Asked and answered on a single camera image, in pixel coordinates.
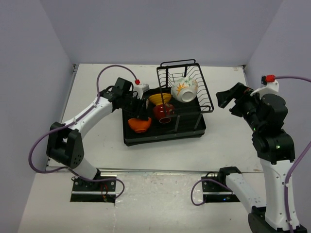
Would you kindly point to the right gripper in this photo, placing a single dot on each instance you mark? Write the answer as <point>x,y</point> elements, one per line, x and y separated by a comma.
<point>237,91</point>

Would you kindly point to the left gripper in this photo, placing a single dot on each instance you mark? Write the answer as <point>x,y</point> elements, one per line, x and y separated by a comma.
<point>140,110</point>

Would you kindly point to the orange bowl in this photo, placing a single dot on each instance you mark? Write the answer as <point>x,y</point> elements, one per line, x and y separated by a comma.
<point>138,125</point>

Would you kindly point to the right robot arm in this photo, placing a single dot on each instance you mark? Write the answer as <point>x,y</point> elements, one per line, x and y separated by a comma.
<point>264,111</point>

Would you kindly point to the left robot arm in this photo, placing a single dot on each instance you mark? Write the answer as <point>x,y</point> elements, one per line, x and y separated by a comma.
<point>65,143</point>

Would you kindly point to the black drip tray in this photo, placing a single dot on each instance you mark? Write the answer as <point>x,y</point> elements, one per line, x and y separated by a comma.
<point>167,123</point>

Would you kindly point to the red bowl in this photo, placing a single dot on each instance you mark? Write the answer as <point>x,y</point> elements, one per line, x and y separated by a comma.
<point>162,112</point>

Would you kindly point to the yellow bowl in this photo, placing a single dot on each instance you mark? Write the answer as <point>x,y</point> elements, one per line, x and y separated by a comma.
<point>158,99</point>

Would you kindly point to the white floral bowl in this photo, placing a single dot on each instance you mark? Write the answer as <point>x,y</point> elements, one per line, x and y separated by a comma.
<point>185,89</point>

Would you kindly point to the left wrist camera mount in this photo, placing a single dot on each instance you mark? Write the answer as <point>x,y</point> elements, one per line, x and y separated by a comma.
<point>140,89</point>

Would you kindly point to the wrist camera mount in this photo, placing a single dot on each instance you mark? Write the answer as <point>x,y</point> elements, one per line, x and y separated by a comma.
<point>269,85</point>
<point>140,89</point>

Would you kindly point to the black wire dish rack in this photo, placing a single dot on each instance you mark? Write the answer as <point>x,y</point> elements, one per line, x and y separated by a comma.
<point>170,72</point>

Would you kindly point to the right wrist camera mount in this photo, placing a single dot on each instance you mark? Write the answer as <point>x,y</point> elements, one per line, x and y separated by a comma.
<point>269,85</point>

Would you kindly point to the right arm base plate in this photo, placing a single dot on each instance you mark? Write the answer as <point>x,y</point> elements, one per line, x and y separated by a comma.
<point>214,191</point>

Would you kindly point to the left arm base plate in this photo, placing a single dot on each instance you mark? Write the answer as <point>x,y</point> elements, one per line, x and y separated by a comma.
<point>84,191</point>

